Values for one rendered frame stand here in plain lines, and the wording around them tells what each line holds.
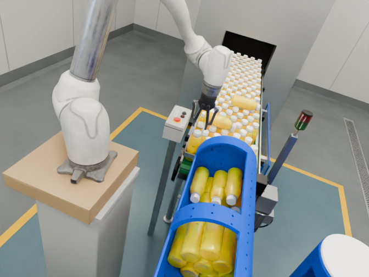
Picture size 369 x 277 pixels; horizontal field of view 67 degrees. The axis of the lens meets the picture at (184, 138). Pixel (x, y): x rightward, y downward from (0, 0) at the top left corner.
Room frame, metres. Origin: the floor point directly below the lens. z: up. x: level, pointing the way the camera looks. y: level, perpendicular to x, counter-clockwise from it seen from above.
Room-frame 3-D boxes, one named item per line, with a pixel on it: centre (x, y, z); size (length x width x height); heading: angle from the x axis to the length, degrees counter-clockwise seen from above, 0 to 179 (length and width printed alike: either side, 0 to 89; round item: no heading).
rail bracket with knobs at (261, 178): (1.07, -0.42, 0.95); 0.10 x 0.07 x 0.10; 85
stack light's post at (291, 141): (1.39, -0.60, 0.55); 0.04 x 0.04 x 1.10; 85
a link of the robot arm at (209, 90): (1.17, -0.06, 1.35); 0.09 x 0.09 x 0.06
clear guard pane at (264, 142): (1.65, -0.53, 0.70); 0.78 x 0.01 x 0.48; 175
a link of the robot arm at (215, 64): (1.19, -0.05, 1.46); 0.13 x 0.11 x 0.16; 37
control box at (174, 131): (1.27, 0.06, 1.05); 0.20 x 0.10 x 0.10; 175
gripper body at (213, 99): (1.17, -0.06, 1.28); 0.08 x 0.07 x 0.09; 85
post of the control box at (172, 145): (1.27, 0.06, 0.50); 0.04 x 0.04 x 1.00; 85
